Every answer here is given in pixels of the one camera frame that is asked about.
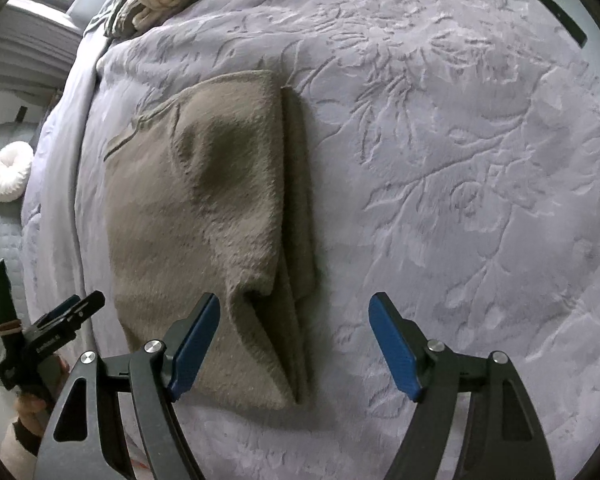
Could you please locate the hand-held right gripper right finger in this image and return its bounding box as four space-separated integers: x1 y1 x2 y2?
368 291 556 480

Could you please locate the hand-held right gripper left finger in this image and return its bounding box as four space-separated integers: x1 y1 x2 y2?
36 292 222 480

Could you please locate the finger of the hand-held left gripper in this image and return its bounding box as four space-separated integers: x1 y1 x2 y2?
30 295 82 330
42 290 106 335

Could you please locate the taupe knit sweater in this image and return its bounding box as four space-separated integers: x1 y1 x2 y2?
102 69 326 411

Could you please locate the person's left forearm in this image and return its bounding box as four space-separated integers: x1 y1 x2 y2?
0 419 45 473

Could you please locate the person's left hand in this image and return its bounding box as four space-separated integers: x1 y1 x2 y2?
14 354 72 433

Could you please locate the grey quilted mat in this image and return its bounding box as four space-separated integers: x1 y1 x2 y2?
0 120 46 411

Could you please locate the white round cushion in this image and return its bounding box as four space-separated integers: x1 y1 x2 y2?
0 142 33 204

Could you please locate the grey embossed blanket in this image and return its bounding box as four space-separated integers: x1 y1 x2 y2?
20 0 600 480

